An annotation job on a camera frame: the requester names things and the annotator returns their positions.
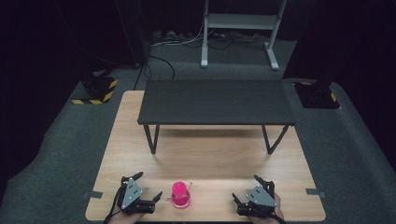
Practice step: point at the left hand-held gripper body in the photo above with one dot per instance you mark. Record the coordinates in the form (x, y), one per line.
(131, 193)

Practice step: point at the black raised shelf with legs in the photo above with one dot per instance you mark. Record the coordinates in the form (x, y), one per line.
(214, 101)

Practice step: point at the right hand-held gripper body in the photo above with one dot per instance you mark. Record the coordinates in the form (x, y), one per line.
(261, 199)

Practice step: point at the person's left hand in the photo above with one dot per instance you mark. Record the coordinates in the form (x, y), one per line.
(124, 218)

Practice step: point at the white metal stand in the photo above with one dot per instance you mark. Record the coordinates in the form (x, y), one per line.
(239, 21)

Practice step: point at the clear cup with pink filling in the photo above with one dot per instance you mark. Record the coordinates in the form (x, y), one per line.
(181, 195)

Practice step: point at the grey tape strip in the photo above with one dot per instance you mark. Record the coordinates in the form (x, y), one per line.
(93, 194)
(315, 192)

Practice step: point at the person's right hand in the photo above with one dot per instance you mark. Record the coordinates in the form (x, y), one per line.
(278, 211)

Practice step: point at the power strip with plugs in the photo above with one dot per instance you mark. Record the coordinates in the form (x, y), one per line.
(171, 35)

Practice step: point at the black base with yellow stripes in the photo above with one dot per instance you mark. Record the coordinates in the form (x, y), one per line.
(317, 96)
(96, 88)

